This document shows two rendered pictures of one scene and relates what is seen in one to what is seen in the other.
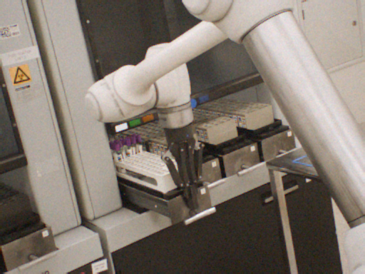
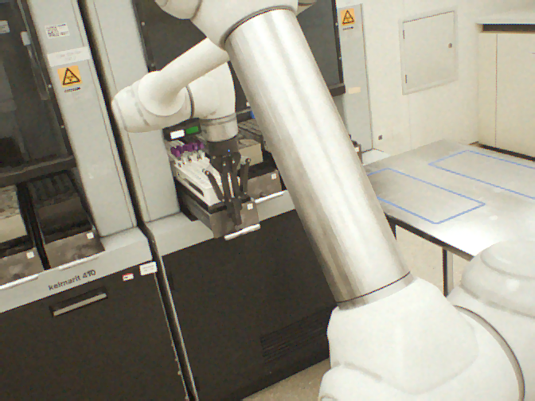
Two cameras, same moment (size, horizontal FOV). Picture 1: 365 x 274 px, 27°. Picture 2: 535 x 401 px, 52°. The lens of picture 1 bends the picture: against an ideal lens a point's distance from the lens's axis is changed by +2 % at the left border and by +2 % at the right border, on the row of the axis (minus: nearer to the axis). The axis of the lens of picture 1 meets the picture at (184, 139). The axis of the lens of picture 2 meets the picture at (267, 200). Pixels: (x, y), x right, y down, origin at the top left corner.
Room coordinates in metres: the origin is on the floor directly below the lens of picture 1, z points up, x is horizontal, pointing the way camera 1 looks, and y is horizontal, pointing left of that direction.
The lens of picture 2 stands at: (0.56, -0.26, 1.36)
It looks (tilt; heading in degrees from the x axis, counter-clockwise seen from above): 23 degrees down; 8
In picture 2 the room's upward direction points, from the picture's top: 9 degrees counter-clockwise
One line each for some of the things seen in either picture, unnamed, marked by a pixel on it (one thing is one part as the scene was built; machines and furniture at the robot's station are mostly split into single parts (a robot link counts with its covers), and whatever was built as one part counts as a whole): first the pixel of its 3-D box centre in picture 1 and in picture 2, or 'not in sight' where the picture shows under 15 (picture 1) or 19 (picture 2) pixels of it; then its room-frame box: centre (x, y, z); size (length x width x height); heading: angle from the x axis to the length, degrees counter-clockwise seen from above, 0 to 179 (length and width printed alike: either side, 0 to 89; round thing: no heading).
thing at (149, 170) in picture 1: (150, 171); (205, 180); (2.01, 0.12, 0.83); 0.30 x 0.10 x 0.06; 31
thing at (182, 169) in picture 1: (181, 166); (224, 181); (1.84, 0.02, 0.89); 0.04 x 0.01 x 0.11; 31
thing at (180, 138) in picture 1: (180, 140); (224, 154); (1.85, 0.01, 0.96); 0.08 x 0.07 x 0.09; 121
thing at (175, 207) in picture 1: (130, 180); (194, 184); (2.13, 0.19, 0.78); 0.73 x 0.14 x 0.09; 31
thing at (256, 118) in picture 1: (257, 118); not in sight; (2.30, -0.25, 0.85); 0.12 x 0.02 x 0.06; 120
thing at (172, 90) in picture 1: (163, 75); (205, 83); (1.84, 0.02, 1.14); 0.13 x 0.11 x 0.16; 126
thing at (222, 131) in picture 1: (220, 132); not in sight; (2.22, -0.12, 0.85); 0.12 x 0.02 x 0.06; 121
